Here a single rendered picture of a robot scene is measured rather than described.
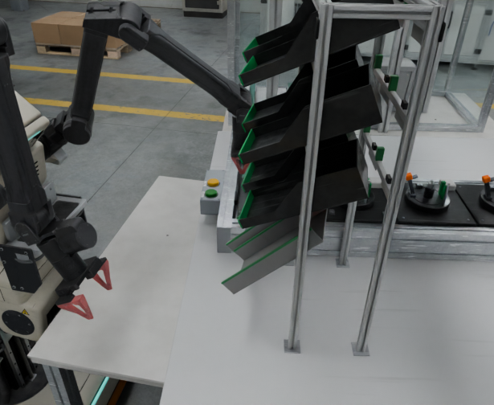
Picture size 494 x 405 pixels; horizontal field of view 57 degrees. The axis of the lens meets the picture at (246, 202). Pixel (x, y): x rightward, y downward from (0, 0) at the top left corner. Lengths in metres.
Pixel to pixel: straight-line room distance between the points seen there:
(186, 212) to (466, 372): 0.99
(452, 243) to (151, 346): 0.93
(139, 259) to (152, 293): 0.16
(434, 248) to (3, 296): 1.29
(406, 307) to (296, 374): 0.39
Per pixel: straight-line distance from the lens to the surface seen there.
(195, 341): 1.22
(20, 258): 1.32
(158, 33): 1.21
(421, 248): 1.52
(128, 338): 1.25
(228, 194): 1.57
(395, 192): 0.92
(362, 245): 1.47
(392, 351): 1.25
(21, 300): 1.50
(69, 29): 6.88
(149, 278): 1.40
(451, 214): 1.59
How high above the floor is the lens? 1.79
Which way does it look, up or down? 33 degrees down
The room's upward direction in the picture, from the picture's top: 1 degrees clockwise
